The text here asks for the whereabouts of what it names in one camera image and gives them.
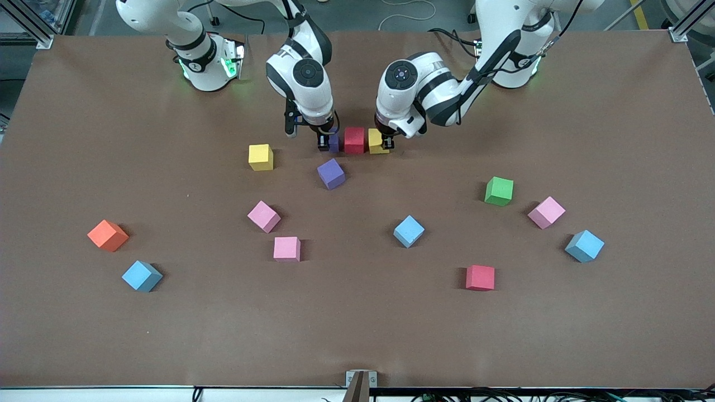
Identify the yellow foam block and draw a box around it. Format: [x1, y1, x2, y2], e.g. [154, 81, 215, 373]
[248, 143, 274, 172]
[368, 128, 390, 155]

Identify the red foam block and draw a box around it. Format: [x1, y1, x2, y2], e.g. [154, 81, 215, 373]
[465, 265, 496, 292]
[344, 127, 366, 155]

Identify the pink foam block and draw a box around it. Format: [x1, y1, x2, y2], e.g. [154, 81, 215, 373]
[247, 200, 282, 234]
[273, 236, 302, 263]
[527, 196, 566, 230]

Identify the green lit connector box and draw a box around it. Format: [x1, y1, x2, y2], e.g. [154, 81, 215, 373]
[222, 39, 246, 79]

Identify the blue foam block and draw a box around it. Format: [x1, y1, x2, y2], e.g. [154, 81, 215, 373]
[564, 229, 606, 264]
[393, 215, 426, 249]
[121, 260, 164, 293]

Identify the green foam block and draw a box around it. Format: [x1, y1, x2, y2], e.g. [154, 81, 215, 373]
[484, 176, 514, 207]

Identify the brown paper table cover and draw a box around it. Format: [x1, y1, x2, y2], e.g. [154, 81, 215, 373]
[0, 28, 715, 389]

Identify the orange foam block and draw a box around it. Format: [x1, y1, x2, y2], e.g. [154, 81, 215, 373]
[87, 219, 130, 252]

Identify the black arm base cable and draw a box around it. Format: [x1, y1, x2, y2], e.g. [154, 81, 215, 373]
[427, 27, 476, 52]

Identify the white floor cable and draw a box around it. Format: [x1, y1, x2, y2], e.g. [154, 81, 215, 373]
[377, 0, 437, 32]

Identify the metal table bracket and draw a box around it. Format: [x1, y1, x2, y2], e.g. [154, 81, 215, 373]
[346, 370, 378, 402]

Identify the aluminium frame post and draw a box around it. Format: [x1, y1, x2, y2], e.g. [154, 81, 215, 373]
[668, 0, 715, 43]
[0, 0, 84, 50]

